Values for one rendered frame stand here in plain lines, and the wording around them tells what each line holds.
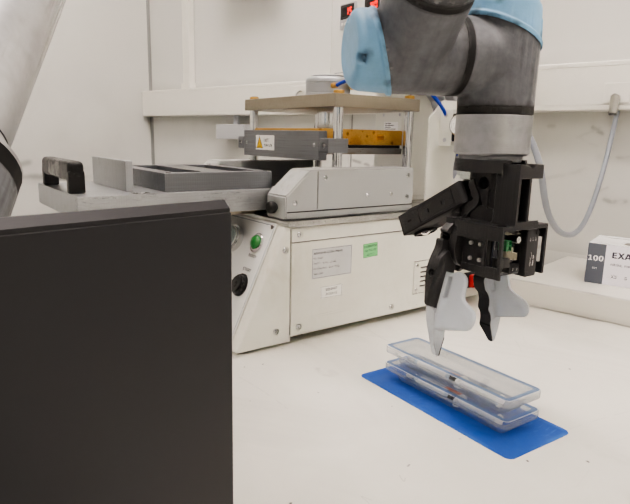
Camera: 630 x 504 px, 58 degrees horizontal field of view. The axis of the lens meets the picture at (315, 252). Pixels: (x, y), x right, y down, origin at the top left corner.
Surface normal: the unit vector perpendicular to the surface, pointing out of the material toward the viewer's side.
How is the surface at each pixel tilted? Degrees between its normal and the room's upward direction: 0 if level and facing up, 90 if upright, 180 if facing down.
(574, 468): 0
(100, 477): 90
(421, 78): 135
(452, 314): 72
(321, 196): 90
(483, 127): 90
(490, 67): 114
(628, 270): 90
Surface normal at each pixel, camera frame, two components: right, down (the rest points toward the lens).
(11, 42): 0.88, -0.23
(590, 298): -0.67, 0.13
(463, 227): -0.83, 0.09
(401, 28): -0.61, 0.62
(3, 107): 0.98, -0.09
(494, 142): -0.18, 0.20
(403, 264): 0.59, 0.18
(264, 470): 0.02, -0.98
